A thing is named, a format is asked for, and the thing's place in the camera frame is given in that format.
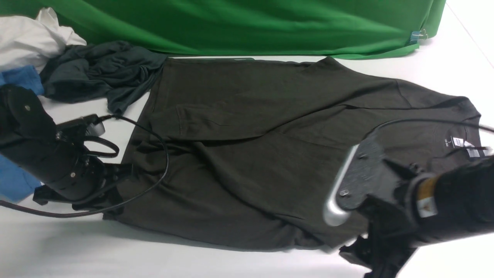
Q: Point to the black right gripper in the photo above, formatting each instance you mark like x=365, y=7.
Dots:
x=392, y=227

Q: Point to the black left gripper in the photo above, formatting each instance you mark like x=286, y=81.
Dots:
x=87, y=188

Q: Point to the gray long-sleeved shirt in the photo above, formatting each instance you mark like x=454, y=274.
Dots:
x=254, y=146

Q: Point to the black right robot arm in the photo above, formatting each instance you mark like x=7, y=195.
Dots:
x=454, y=205

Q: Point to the blue t-shirt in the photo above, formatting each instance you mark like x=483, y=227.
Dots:
x=15, y=183

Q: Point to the dark teal crumpled garment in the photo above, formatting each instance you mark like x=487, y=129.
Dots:
x=117, y=71

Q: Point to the white crumpled garment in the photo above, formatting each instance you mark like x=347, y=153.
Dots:
x=26, y=41

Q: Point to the blue binder clip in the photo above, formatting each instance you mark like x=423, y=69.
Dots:
x=417, y=36

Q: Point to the green backdrop cloth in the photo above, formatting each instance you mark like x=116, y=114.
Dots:
x=344, y=29

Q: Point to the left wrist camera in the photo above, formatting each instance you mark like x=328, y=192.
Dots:
x=80, y=128

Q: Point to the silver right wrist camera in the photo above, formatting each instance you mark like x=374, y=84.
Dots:
x=363, y=174

